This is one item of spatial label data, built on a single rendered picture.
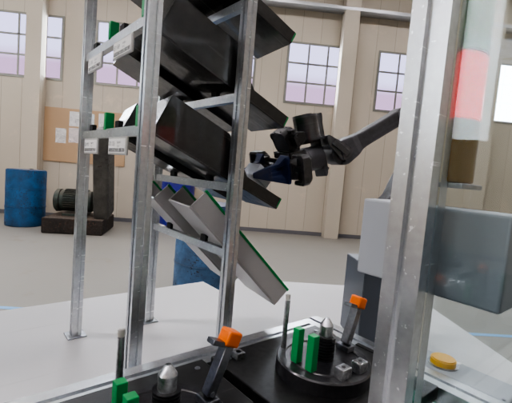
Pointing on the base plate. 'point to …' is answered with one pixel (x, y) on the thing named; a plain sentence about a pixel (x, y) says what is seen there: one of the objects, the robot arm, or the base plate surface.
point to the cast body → (255, 171)
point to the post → (414, 198)
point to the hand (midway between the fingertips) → (260, 171)
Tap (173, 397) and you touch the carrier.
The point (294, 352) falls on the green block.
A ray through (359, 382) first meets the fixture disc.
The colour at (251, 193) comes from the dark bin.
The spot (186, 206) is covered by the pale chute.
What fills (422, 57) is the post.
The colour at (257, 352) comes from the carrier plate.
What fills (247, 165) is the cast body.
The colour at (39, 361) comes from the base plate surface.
